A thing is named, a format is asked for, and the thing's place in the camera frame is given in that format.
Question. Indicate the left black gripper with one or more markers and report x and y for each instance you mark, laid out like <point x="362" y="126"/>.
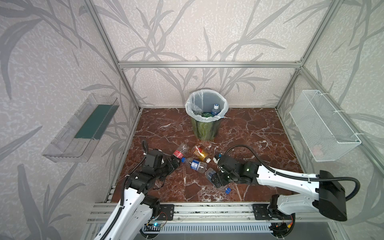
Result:
<point x="171" y="163"/>

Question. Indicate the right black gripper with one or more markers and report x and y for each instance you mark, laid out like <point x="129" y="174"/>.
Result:
<point x="220" y="175"/>

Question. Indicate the small soda water bottle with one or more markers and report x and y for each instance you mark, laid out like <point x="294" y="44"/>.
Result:
<point x="195" y="165"/>

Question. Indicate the clear bottle red label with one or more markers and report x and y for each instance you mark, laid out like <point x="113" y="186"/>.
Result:
<point x="181" y="151"/>

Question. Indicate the yellow red label bottle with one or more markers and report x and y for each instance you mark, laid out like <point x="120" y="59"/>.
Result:
<point x="201" y="153"/>

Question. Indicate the green bottle yellow cap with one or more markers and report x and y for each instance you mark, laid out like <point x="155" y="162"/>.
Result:
<point x="207" y="115"/>

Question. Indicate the blue label white cap bottle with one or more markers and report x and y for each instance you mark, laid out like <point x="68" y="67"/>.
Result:
<point x="215" y="110"/>

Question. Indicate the clear bottle pale blue label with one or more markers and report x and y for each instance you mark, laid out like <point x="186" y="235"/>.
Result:
<point x="209" y="175"/>

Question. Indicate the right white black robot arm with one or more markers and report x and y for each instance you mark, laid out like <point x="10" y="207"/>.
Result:
<point x="322" y="193"/>

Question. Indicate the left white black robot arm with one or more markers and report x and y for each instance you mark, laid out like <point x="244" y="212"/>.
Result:
<point x="136" y="207"/>

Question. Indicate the green wood-pattern trash bin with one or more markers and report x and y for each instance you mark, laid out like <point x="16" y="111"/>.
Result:
<point x="206" y="131"/>

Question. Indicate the translucent white bin liner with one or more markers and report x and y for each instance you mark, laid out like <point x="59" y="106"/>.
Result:
<point x="202" y="101"/>

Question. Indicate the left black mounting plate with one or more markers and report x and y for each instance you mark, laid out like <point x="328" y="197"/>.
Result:
<point x="164" y="212"/>

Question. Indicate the black mounting plate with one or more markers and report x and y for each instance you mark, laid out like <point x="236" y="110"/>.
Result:
<point x="164" y="212"/>
<point x="261" y="211"/>

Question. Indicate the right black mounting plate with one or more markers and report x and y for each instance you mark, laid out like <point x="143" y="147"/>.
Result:
<point x="261" y="211"/>

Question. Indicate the small green circuit board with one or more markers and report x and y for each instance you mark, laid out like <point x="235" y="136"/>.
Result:
<point x="154" y="227"/>

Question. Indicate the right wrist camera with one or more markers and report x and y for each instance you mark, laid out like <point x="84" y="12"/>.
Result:
<point x="217" y="157"/>

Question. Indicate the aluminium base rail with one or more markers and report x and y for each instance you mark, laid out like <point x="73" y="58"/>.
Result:
<point x="207" y="212"/>

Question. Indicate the clear acrylic wall shelf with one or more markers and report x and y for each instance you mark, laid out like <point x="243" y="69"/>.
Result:
<point x="77" y="140"/>

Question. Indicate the white wire mesh basket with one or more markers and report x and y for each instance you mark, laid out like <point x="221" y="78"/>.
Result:
<point x="326" y="133"/>

